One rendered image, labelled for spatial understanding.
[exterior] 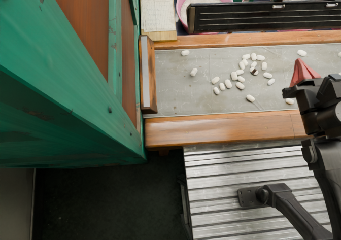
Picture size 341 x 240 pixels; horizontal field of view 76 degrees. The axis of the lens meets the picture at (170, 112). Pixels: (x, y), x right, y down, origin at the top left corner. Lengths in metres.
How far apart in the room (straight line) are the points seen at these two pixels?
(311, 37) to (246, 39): 0.30
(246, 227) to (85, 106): 0.88
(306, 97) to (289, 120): 0.38
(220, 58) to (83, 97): 0.85
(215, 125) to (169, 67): 0.31
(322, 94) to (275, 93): 0.44
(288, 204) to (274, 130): 0.28
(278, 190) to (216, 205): 0.25
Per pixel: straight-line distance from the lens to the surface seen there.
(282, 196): 0.84
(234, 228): 0.99
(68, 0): 0.24
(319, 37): 1.22
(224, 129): 0.87
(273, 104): 1.00
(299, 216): 0.78
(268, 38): 1.10
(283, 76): 1.07
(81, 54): 0.21
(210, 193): 0.94
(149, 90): 0.78
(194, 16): 0.65
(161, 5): 1.07
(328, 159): 0.62
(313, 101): 0.62
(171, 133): 0.84
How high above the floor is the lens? 1.59
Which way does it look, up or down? 75 degrees down
